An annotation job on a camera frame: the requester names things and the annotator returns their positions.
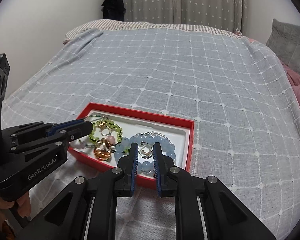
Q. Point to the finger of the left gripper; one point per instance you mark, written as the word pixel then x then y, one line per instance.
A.
pixel 64 125
pixel 78 131

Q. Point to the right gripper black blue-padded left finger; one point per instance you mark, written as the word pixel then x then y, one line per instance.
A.
pixel 86 208

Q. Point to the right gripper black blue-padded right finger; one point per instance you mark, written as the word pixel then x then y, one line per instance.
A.
pixel 204 207

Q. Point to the red jewelry box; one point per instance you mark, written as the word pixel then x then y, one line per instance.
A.
pixel 116 128

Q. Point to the person's left hand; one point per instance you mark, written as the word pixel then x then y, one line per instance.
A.
pixel 24 210

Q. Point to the grey checked bedspread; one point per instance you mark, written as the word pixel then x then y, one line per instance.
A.
pixel 245 113

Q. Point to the striped bed sheet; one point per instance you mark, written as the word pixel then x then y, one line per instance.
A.
pixel 113 25

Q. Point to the black hanging garment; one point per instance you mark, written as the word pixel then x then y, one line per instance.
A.
pixel 113 10

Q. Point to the grey pillow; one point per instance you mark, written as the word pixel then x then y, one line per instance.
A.
pixel 284 41

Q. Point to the grey dotted curtain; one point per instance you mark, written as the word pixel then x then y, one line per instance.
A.
pixel 230 15

